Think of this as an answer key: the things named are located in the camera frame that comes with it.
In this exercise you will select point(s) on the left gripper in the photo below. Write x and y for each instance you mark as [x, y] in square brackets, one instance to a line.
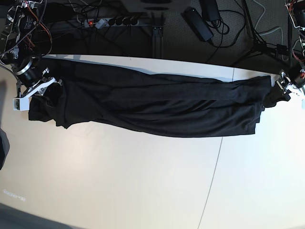
[285, 85]

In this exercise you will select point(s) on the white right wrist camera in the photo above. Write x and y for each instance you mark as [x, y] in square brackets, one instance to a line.
[22, 101]

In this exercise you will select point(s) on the black box on floor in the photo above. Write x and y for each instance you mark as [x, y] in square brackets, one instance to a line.
[57, 12]

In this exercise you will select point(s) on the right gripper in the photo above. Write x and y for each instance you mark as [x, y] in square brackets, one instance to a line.
[53, 91]

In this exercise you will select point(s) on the dark object at left edge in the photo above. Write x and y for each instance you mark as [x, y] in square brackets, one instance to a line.
[4, 148]

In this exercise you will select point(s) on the aluminium frame post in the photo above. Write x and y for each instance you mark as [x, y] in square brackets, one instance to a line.
[157, 23]

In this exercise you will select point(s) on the black power brick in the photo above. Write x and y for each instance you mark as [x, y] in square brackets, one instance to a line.
[197, 24]

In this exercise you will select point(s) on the black T-shirt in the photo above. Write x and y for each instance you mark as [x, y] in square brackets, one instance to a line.
[158, 104]

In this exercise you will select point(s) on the black tripod stand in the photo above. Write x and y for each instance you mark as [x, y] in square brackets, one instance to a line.
[259, 45]

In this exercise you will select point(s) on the grey power strip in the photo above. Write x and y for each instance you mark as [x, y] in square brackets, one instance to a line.
[100, 23]

